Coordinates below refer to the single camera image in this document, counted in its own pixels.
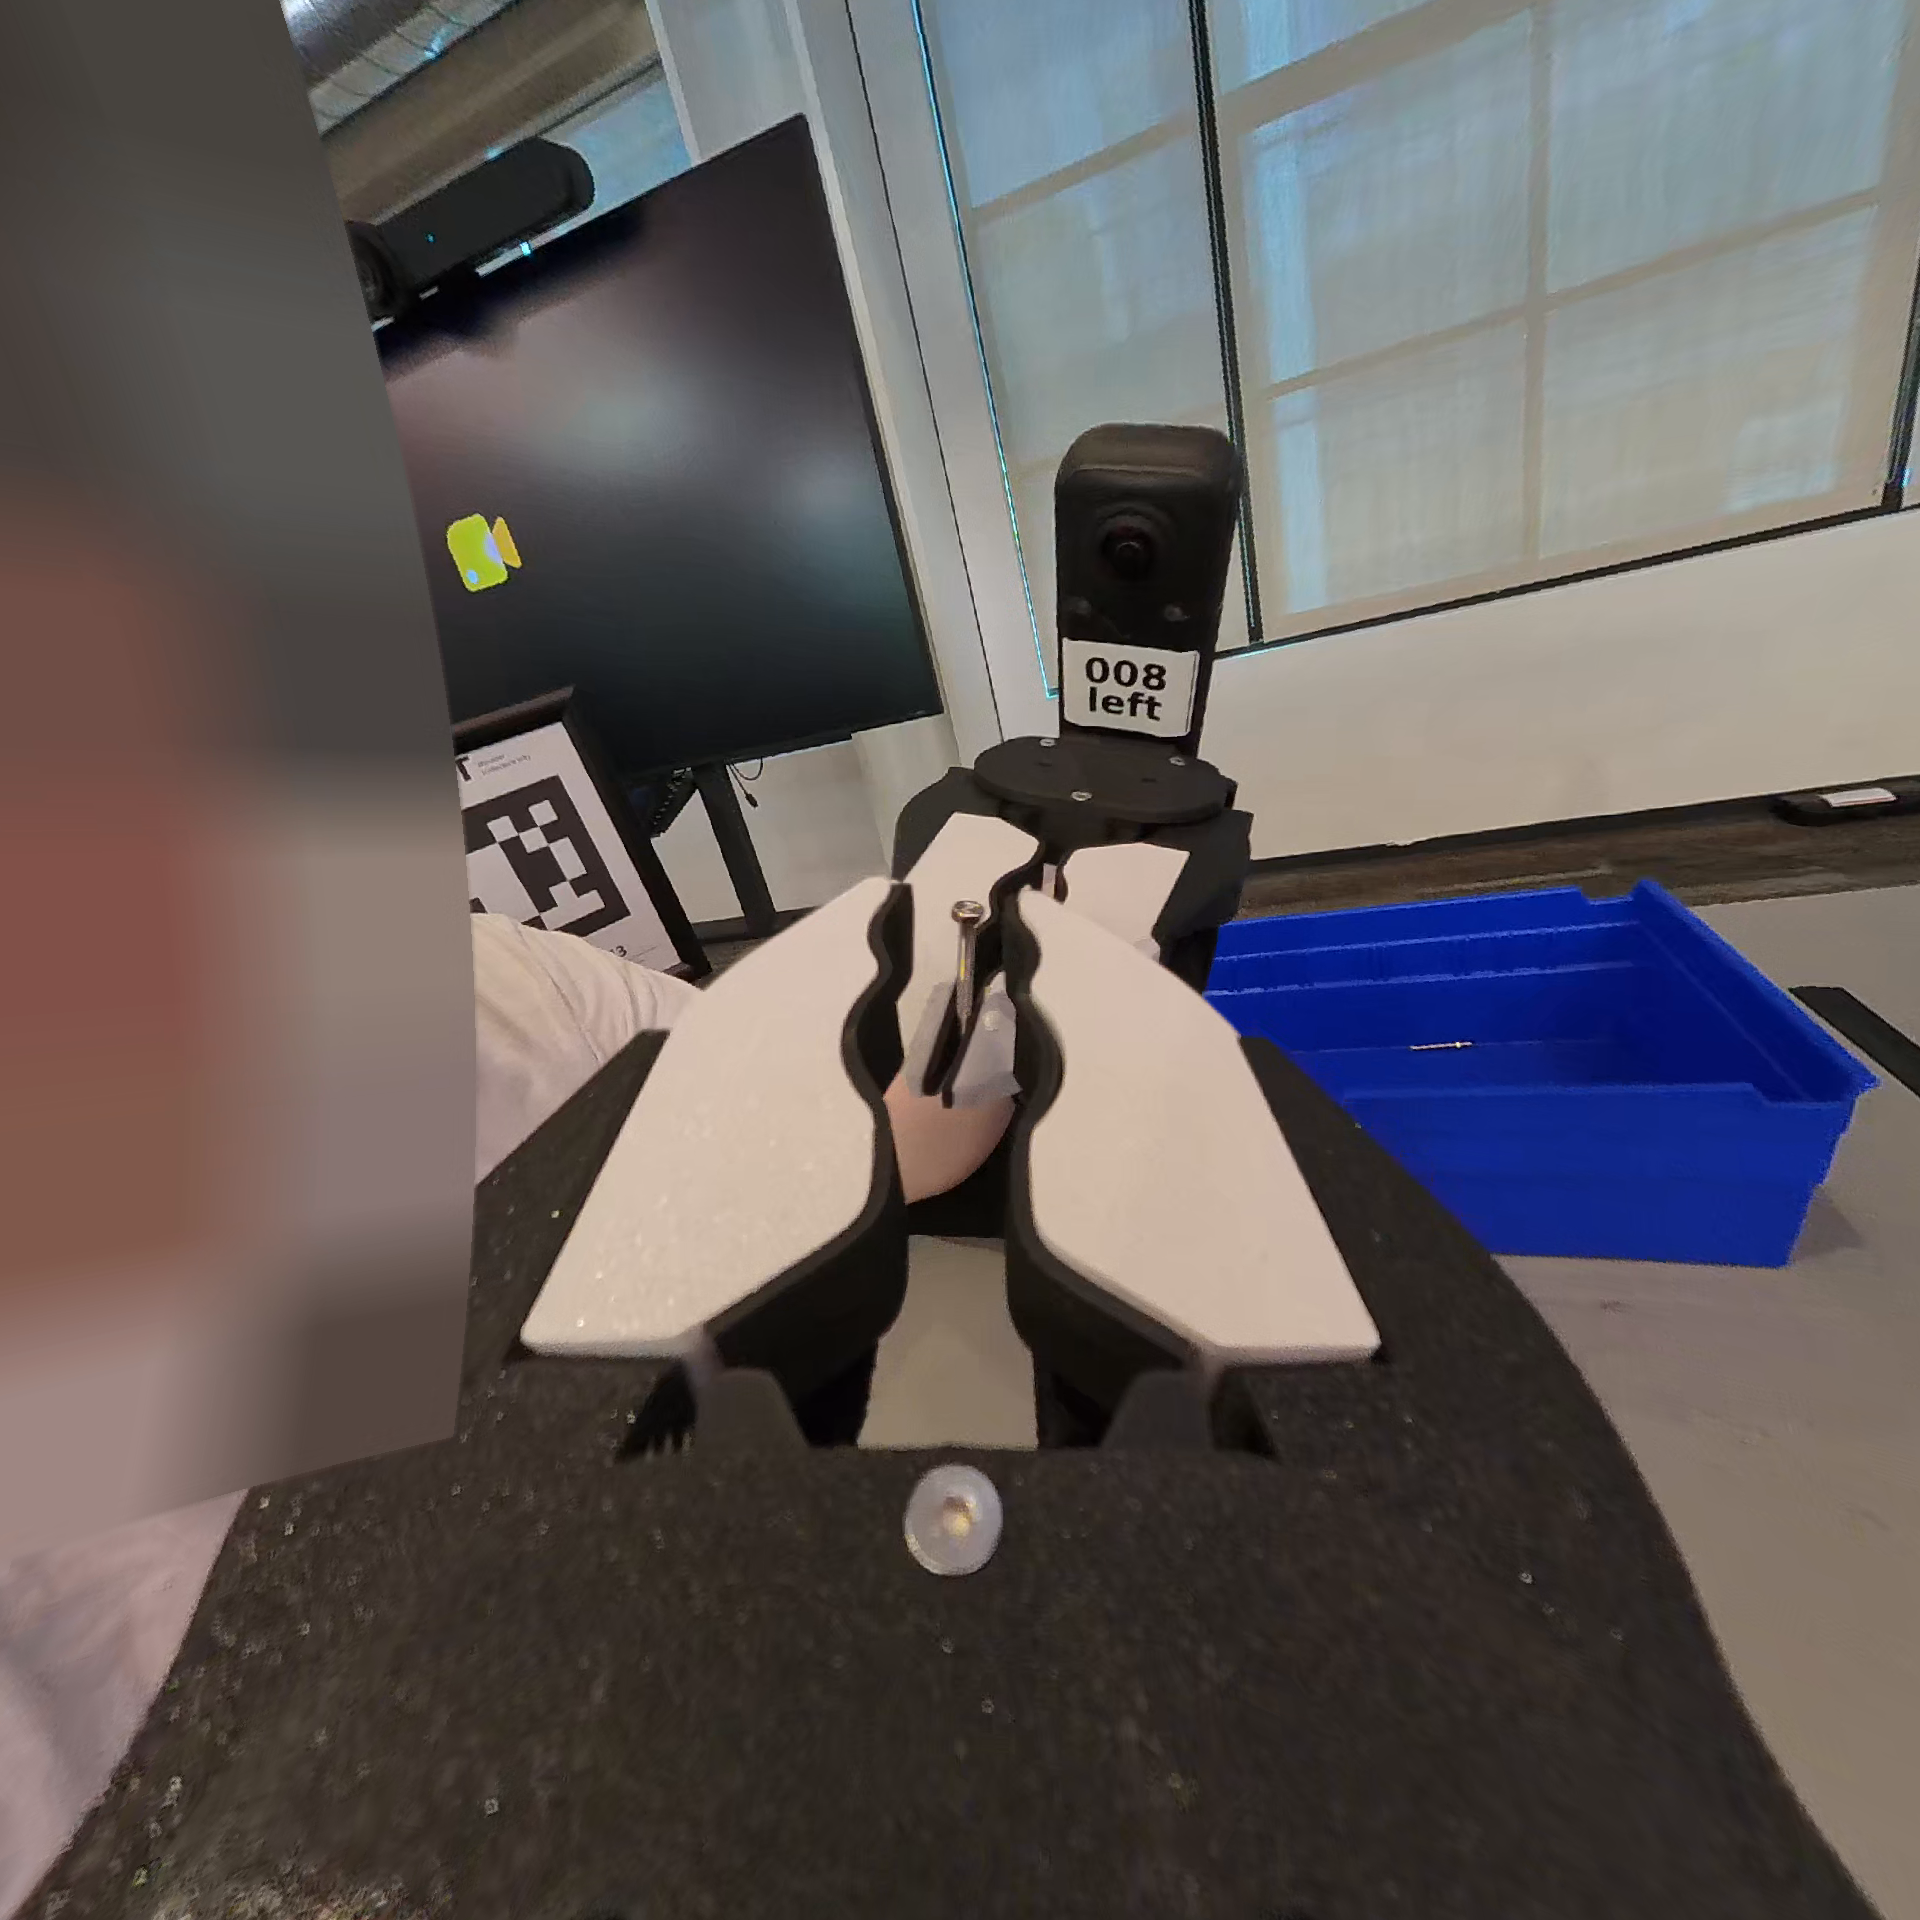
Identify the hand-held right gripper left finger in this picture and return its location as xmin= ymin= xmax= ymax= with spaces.
xmin=514 ymin=880 xmax=914 ymax=1449

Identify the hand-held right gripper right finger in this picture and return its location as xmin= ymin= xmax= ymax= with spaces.
xmin=1005 ymin=889 xmax=1384 ymax=1449

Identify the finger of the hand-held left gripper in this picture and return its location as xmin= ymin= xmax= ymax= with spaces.
xmin=897 ymin=818 xmax=1049 ymax=909
xmin=946 ymin=844 xmax=1187 ymax=1113

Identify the long metal bolt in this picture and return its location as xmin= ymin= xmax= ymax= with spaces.
xmin=931 ymin=894 xmax=994 ymax=1044

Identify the blue plastic bin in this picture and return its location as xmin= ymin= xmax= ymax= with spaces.
xmin=1197 ymin=880 xmax=1879 ymax=1271

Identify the person in white t-shirt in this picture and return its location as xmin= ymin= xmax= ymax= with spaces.
xmin=0 ymin=912 xmax=706 ymax=1914

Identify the black monitor stand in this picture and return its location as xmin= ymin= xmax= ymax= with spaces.
xmin=645 ymin=731 xmax=856 ymax=933

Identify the black-white marker sign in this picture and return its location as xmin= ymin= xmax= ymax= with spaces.
xmin=454 ymin=687 xmax=711 ymax=979

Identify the large paned window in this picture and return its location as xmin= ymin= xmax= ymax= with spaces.
xmin=914 ymin=0 xmax=1920 ymax=663

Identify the large black monitor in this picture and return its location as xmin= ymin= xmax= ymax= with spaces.
xmin=374 ymin=119 xmax=944 ymax=781

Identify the black desk divider strip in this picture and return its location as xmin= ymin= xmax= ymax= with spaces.
xmin=1791 ymin=984 xmax=1920 ymax=1095

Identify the black video conference camera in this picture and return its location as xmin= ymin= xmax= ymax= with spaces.
xmin=347 ymin=142 xmax=597 ymax=323

